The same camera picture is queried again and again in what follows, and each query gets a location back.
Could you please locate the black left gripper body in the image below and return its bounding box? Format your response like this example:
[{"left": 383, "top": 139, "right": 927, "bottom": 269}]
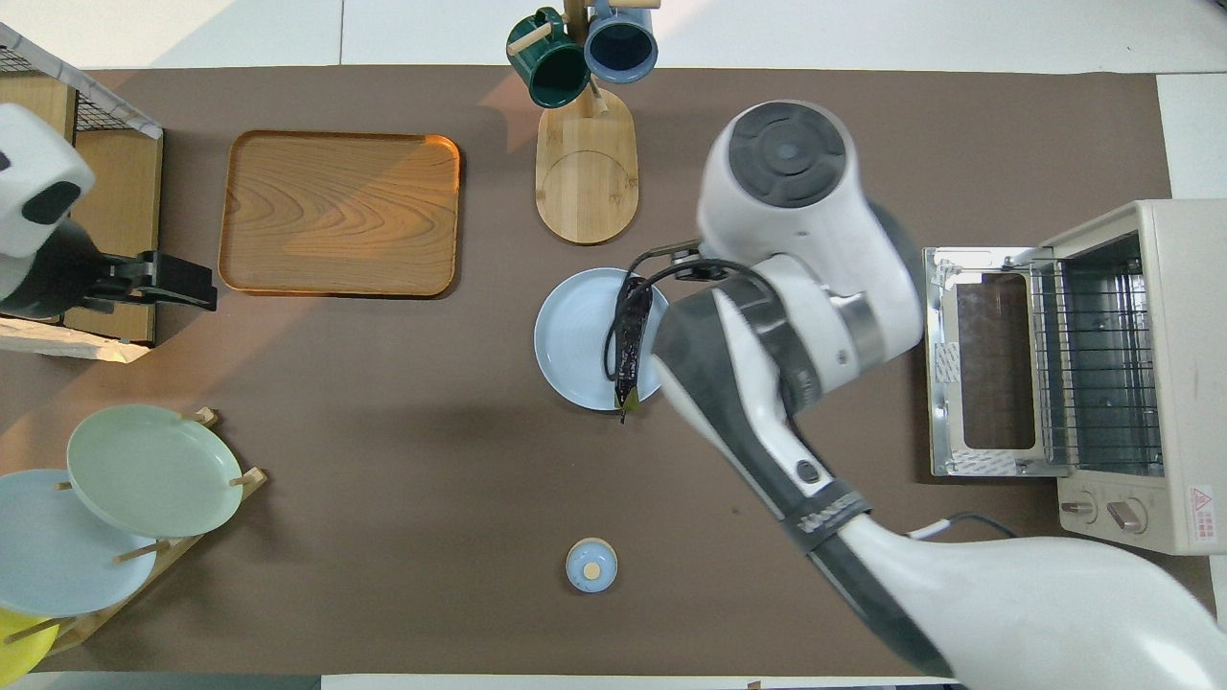
[{"left": 91, "top": 251, "right": 219, "bottom": 313}]

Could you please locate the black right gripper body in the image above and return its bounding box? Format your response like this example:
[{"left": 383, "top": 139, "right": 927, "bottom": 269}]
[{"left": 661, "top": 244, "right": 729, "bottom": 282}]

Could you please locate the light blue serving plate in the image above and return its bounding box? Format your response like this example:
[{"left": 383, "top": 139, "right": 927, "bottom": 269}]
[{"left": 534, "top": 267, "right": 672, "bottom": 413}]

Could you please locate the cream toaster oven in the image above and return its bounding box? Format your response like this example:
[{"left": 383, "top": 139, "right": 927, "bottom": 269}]
[{"left": 923, "top": 199, "right": 1227, "bottom": 557}]

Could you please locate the wooden shelf unit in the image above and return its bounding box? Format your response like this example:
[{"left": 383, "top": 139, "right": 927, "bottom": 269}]
[{"left": 0, "top": 24, "right": 164, "bottom": 365}]

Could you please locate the wooden mug tree stand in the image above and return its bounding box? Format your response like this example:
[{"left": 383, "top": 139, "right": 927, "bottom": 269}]
[{"left": 506, "top": 0, "right": 662, "bottom": 246}]

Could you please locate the wooden serving tray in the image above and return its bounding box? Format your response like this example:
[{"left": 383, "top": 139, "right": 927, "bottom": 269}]
[{"left": 218, "top": 130, "right": 462, "bottom": 299}]

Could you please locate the pale green plate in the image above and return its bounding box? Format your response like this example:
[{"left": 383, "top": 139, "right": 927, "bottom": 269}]
[{"left": 66, "top": 403, "right": 244, "bottom": 540}]

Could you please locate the blue mug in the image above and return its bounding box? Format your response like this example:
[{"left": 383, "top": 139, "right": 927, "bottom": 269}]
[{"left": 583, "top": 0, "right": 660, "bottom": 85}]

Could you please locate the dark green mug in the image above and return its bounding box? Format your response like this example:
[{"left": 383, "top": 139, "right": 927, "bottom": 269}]
[{"left": 506, "top": 8, "right": 592, "bottom": 109}]

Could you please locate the brown table mat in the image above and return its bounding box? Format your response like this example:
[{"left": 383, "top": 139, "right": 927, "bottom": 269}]
[{"left": 0, "top": 65, "right": 1220, "bottom": 677}]

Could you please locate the wooden plate rack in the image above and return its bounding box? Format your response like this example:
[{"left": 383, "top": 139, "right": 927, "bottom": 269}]
[{"left": 38, "top": 407, "right": 269, "bottom": 657}]

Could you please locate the light blue racked plate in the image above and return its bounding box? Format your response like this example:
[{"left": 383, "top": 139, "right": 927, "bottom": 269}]
[{"left": 0, "top": 469, "right": 159, "bottom": 618}]

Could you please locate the small blue lidded jar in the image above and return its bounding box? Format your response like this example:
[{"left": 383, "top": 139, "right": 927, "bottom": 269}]
[{"left": 565, "top": 538, "right": 619, "bottom": 594}]

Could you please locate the yellow plate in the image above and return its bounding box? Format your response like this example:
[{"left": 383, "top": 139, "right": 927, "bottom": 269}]
[{"left": 0, "top": 609, "right": 60, "bottom": 686}]

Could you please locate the black wire basket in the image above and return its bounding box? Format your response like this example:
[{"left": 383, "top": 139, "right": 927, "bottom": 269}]
[{"left": 0, "top": 43, "right": 135, "bottom": 135}]

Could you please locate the metal oven wire rack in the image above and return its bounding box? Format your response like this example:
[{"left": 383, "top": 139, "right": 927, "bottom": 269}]
[{"left": 1030, "top": 257, "right": 1167, "bottom": 472}]

